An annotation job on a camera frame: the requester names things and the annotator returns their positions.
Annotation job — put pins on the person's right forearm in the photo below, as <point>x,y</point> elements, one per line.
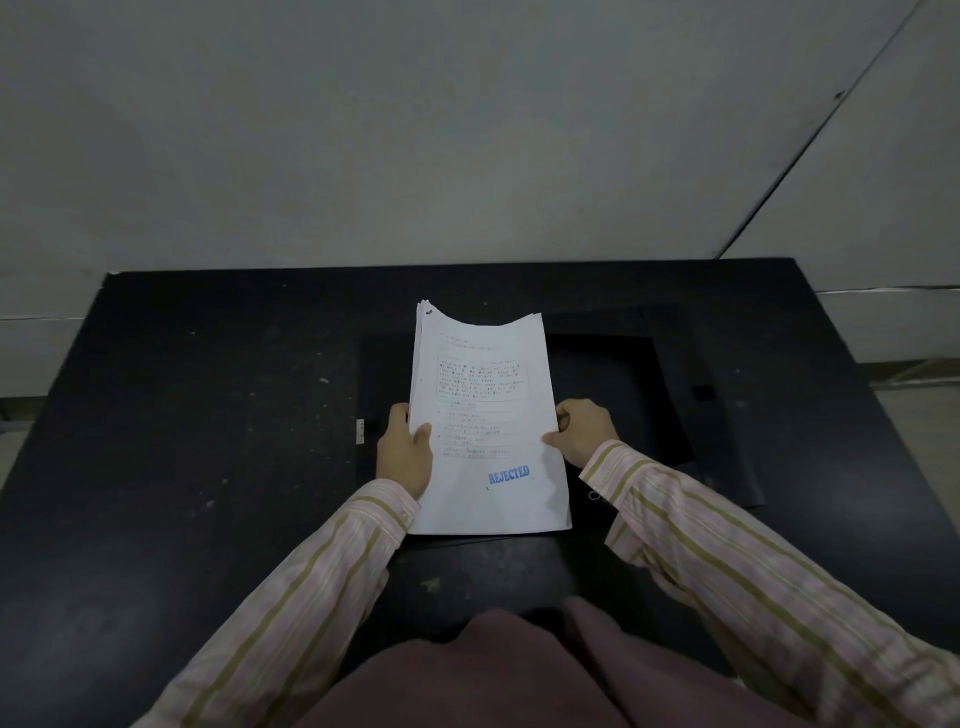
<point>750,592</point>

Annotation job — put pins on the person's right hand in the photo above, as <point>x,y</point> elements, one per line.
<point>589,431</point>

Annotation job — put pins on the person's left thumb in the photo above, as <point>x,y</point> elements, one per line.
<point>422,441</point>

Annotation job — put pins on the person's left forearm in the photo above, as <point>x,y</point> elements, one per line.
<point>300,615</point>

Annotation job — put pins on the black open folder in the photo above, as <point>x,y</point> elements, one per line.
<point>637,390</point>

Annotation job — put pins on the stack of white printed papers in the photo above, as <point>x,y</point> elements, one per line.
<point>484,420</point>

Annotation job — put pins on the person's right thumb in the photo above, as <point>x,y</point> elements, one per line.
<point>553,439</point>

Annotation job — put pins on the person's left hand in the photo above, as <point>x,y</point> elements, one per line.
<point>399,454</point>

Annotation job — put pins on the maroon trousers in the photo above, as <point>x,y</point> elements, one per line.
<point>510,675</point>

